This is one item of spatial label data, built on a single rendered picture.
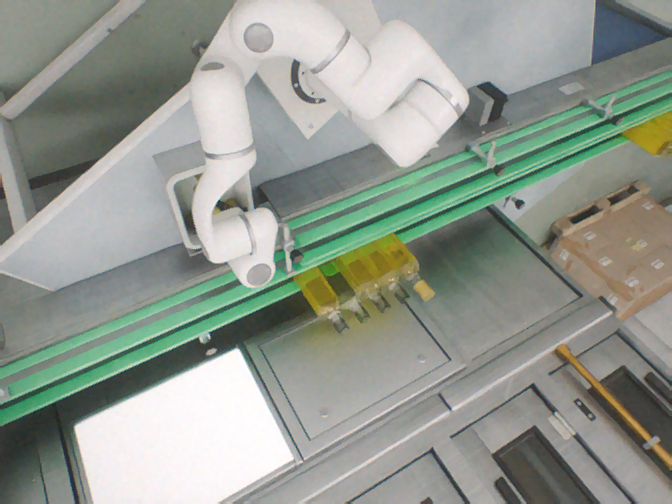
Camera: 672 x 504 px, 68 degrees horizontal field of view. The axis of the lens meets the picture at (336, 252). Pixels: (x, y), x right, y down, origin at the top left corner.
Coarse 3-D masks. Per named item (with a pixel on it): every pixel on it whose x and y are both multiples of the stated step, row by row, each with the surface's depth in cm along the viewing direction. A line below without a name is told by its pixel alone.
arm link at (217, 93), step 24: (216, 48) 81; (216, 72) 74; (240, 72) 80; (192, 96) 75; (216, 96) 74; (240, 96) 76; (216, 120) 76; (240, 120) 77; (216, 144) 78; (240, 144) 79
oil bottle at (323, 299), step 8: (304, 272) 123; (312, 272) 123; (320, 272) 123; (296, 280) 126; (304, 280) 121; (312, 280) 121; (320, 280) 121; (304, 288) 122; (312, 288) 120; (320, 288) 120; (328, 288) 120; (312, 296) 119; (320, 296) 118; (328, 296) 118; (336, 296) 118; (312, 304) 121; (320, 304) 117; (328, 304) 117; (336, 304) 117; (320, 312) 118; (328, 312) 117; (328, 320) 119
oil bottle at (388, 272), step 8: (360, 248) 128; (368, 248) 128; (376, 248) 128; (368, 256) 126; (376, 256) 126; (384, 256) 126; (376, 264) 125; (384, 264) 125; (392, 264) 125; (376, 272) 124; (384, 272) 123; (392, 272) 123; (384, 280) 122; (392, 280) 122; (384, 288) 124
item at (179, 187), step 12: (204, 168) 100; (168, 180) 102; (180, 180) 108; (192, 180) 110; (240, 180) 111; (168, 192) 100; (180, 192) 110; (192, 192) 112; (228, 192) 118; (240, 192) 115; (180, 204) 113; (240, 204) 120; (252, 204) 115; (180, 216) 106; (180, 228) 108; (192, 240) 115
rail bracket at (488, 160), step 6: (468, 144) 135; (474, 144) 135; (492, 144) 128; (468, 150) 136; (474, 150) 135; (480, 150) 134; (492, 150) 129; (480, 156) 133; (486, 156) 131; (492, 156) 132; (486, 162) 131; (492, 162) 131; (492, 168) 131; (498, 168) 129; (504, 168) 129; (498, 174) 129
